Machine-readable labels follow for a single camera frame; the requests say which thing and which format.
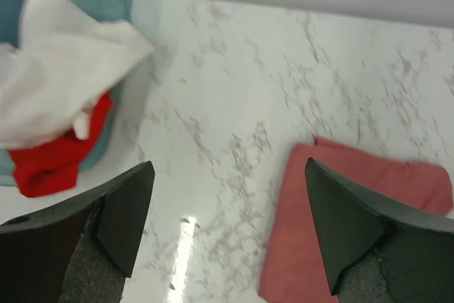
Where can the crumpled white t-shirt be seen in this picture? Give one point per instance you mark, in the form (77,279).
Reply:
(64,62)

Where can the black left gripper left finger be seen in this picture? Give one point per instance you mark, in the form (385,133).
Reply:
(81,249)

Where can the salmon pink t-shirt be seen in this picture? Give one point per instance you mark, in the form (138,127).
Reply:
(293,268)

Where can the crumpled red t-shirt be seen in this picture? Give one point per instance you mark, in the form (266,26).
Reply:
(53,167)

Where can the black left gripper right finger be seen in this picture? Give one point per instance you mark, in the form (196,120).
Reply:
(374,248)

